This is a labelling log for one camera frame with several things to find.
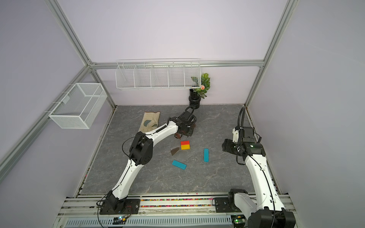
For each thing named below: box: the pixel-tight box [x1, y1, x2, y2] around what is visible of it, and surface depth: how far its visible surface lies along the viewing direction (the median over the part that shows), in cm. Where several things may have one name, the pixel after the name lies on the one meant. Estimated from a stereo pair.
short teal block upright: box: [203, 148, 210, 163], surface depth 93 cm
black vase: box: [188, 88, 202, 110], surface depth 116 cm
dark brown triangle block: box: [170, 147, 180, 156], surface depth 96 cm
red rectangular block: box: [180, 140, 190, 146], surface depth 101 cm
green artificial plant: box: [193, 72, 211, 99], surface depth 101 cm
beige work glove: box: [138, 111, 161, 134], surface depth 111 cm
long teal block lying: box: [171, 159, 188, 171], surface depth 90 cm
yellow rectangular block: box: [181, 144, 191, 151], surface depth 98 cm
